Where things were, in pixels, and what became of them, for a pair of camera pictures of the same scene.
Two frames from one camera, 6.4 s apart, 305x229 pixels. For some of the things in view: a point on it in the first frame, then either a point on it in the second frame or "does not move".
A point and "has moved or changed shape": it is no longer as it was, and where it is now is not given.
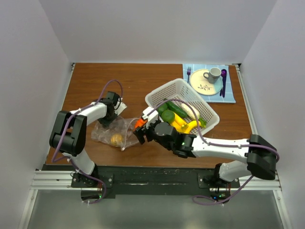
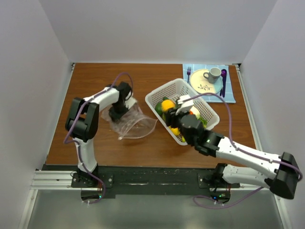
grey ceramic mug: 213,76 does not move
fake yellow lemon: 116,138 -> 167,103
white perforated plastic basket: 178,91 does not move
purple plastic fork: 188,71 does not move
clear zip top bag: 120,133 has moved or changed shape
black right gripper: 141,132 -> 171,117
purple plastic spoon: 223,74 does not move
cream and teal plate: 201,84 does not move
